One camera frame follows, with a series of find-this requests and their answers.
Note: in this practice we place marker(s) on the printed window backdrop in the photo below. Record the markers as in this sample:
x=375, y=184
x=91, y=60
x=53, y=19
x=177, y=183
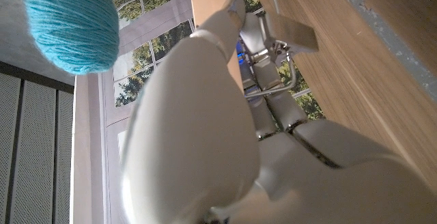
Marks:
x=143, y=22

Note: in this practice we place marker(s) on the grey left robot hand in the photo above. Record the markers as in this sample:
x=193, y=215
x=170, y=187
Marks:
x=191, y=132

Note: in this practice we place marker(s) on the teal yarn skein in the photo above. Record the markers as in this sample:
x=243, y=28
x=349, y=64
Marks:
x=75, y=22

